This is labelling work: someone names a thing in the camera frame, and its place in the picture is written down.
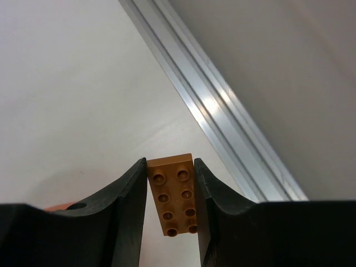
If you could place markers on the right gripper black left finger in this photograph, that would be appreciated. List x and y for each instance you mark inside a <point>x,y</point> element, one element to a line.
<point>104,229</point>

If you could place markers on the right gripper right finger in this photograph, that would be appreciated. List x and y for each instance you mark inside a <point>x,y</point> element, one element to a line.
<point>234,231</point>

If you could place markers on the brown studded lego plate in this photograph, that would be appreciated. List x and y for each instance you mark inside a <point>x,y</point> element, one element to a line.
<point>171,181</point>

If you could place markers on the aluminium rail on right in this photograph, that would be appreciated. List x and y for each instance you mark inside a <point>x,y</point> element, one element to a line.
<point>249,158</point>

